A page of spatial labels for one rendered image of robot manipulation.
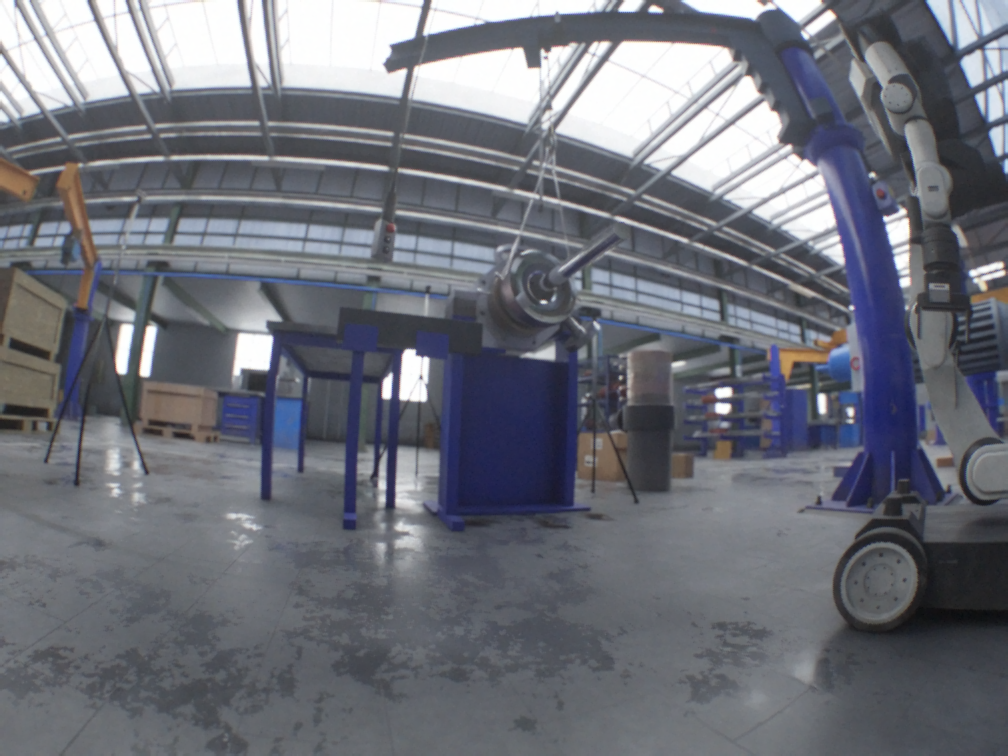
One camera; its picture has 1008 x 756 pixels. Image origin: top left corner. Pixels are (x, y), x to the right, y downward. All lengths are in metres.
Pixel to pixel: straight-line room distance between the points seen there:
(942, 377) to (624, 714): 0.90
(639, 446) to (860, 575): 2.52
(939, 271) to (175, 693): 1.37
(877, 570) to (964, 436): 0.37
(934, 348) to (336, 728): 1.22
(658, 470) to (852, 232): 2.11
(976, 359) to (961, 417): 3.26
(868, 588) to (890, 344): 1.63
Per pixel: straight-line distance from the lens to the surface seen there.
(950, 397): 1.08
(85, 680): 0.71
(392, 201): 1.41
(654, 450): 3.20
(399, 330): 1.75
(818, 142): 2.87
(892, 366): 2.36
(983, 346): 4.23
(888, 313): 2.42
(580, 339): 1.97
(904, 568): 0.90
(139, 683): 0.69
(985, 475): 1.05
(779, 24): 3.67
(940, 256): 0.94
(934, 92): 1.34
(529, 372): 2.30
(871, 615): 0.94
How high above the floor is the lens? 0.37
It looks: 8 degrees up
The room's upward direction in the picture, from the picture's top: 2 degrees clockwise
